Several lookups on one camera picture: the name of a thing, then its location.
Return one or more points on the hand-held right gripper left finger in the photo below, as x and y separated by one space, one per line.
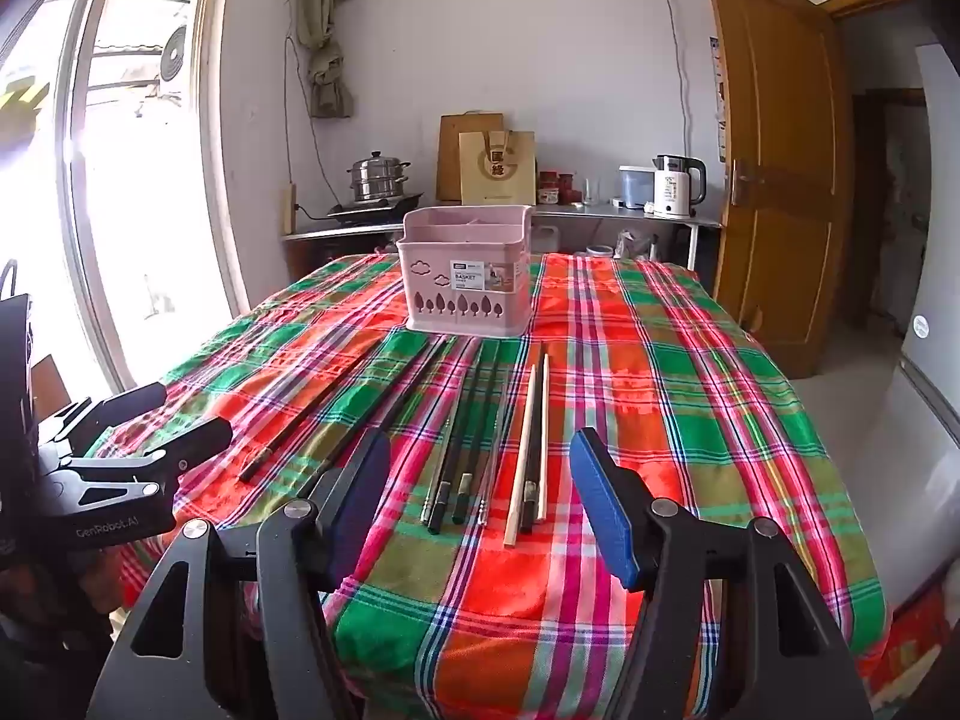
364 487

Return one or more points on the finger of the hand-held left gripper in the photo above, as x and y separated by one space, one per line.
127 401
195 442

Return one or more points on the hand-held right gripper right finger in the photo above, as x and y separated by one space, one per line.
604 502

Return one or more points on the black chopstick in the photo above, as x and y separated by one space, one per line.
412 388
337 412
455 450
477 427
531 495

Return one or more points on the pink plastic utensil basket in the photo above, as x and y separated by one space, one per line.
465 300

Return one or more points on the plaid tablecloth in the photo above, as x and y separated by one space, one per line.
675 427

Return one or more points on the clear plastic bag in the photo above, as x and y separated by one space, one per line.
636 246

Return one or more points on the black induction cooker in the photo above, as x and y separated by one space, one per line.
367 211

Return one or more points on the metal kitchen shelf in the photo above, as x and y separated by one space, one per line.
600 214

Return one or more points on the steel steamer pot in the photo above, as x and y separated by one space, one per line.
379 180

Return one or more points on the clear drinking glass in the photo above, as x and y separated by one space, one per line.
590 193

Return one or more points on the red lidded jar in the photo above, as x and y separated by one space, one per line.
548 191
566 187

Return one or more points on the white electric kettle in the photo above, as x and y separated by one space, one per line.
671 191

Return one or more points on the wooden cutting board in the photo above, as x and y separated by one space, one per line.
448 165

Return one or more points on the silver refrigerator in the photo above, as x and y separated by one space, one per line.
922 390

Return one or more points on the brown paper gift bag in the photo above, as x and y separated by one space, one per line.
496 172

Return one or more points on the red floor bag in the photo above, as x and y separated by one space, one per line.
919 645

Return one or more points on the wooden door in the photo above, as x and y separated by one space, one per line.
780 202

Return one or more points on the beige tied curtain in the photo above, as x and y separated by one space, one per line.
322 67

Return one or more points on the beige wall power strip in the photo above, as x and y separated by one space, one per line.
288 210

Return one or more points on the white window frame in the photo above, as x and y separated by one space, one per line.
210 165

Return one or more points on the wall poster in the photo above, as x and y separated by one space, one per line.
718 105

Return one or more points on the wooden door frame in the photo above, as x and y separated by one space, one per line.
862 0

